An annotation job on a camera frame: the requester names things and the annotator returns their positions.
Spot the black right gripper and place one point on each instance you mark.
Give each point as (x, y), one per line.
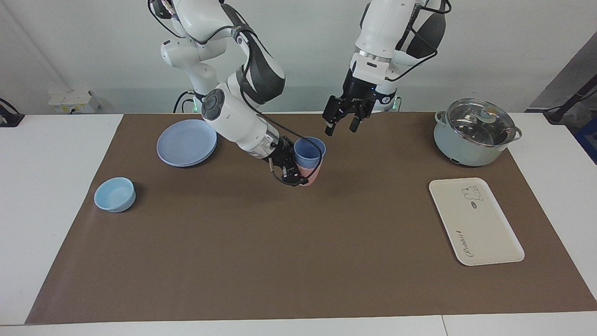
(282, 156)

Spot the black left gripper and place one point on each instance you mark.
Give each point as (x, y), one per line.
(358, 91)

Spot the pink plastic cup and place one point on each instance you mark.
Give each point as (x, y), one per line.
(312, 175)

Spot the blue plastic cup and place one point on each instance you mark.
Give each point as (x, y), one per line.
(308, 154)

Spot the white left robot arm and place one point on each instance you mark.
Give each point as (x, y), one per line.
(387, 28)

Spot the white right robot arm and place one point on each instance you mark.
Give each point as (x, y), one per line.
(233, 107)

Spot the cream rabbit print tray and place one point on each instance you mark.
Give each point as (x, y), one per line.
(475, 224)

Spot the brown table mat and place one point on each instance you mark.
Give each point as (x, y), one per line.
(298, 242)

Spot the blue round plate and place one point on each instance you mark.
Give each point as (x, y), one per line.
(186, 142)

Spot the pale green electric pot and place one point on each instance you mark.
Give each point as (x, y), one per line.
(466, 149)

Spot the glass pot lid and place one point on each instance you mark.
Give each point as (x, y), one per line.
(475, 123)

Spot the light blue bowl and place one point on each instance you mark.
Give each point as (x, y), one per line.
(114, 195)

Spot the black stand leg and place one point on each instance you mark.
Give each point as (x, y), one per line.
(569, 105)

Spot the white power strip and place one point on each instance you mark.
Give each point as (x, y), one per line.
(72, 101)

